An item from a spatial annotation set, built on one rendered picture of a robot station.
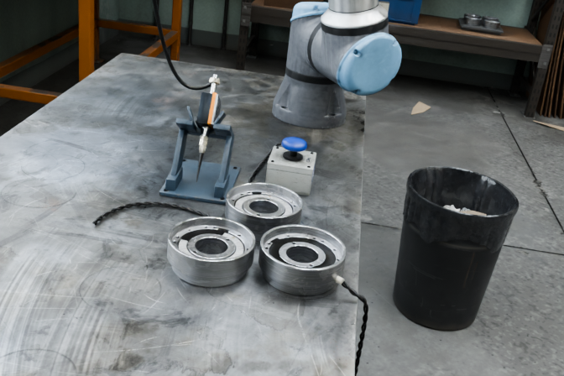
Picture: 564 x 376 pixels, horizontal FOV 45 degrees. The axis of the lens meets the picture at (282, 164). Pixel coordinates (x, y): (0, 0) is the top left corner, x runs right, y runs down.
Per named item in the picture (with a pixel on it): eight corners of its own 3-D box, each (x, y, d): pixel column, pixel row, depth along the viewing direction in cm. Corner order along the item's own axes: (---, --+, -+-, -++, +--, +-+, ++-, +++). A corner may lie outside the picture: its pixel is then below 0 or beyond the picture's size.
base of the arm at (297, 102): (277, 98, 145) (282, 54, 141) (347, 109, 144) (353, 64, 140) (267, 122, 131) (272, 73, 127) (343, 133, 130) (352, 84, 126)
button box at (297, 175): (310, 195, 104) (314, 167, 102) (264, 189, 104) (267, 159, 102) (314, 174, 111) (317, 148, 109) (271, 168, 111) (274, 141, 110)
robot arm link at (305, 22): (326, 60, 141) (336, -6, 136) (360, 79, 130) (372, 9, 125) (274, 60, 136) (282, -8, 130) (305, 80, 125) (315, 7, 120)
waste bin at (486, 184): (493, 347, 205) (530, 224, 187) (383, 328, 207) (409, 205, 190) (477, 285, 236) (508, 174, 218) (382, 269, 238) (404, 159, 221)
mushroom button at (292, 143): (302, 175, 104) (306, 146, 102) (277, 172, 104) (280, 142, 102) (305, 165, 108) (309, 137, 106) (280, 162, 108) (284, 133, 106)
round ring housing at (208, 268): (236, 300, 77) (238, 269, 75) (151, 277, 79) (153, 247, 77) (263, 255, 86) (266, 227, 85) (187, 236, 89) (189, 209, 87)
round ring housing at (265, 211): (308, 243, 90) (312, 216, 89) (232, 247, 87) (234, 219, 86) (287, 206, 100) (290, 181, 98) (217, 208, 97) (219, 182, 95)
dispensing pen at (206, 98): (184, 178, 97) (204, 68, 100) (189, 183, 101) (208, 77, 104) (199, 180, 97) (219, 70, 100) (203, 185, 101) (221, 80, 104)
